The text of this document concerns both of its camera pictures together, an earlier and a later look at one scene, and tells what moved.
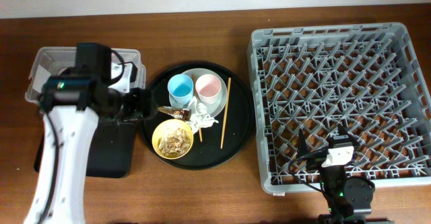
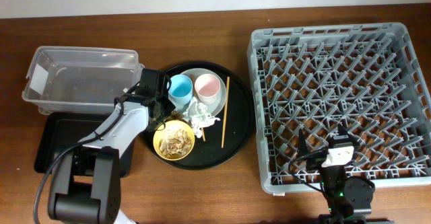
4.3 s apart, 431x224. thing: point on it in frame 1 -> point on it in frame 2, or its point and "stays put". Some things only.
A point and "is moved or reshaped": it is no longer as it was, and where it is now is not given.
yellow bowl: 172,138 stays put
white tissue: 199,118 is moved or reshaped
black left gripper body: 130,107 -> 167,109
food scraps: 175,142 stays put
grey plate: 214,108 stays put
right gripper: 302,147 stays put
